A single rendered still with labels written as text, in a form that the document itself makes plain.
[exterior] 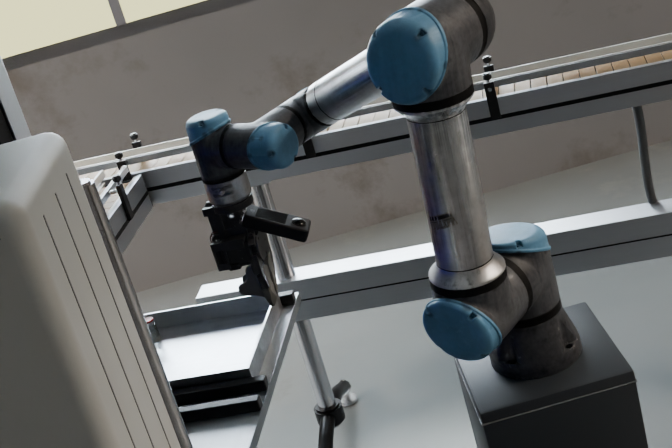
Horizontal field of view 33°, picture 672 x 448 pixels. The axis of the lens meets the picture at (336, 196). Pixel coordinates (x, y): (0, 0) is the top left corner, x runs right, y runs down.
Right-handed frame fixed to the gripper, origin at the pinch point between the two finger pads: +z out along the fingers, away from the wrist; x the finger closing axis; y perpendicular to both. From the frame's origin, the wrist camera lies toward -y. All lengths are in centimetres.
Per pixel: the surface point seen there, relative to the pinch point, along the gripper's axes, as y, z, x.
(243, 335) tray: 6.9, 4.7, 2.9
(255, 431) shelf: -1.2, 5.2, 32.9
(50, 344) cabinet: -16, -51, 103
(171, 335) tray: 21.9, 4.7, -1.9
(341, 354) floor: 29, 93, -139
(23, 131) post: 39, -37, -10
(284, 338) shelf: -1.2, 5.1, 5.8
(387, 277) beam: -3, 42, -84
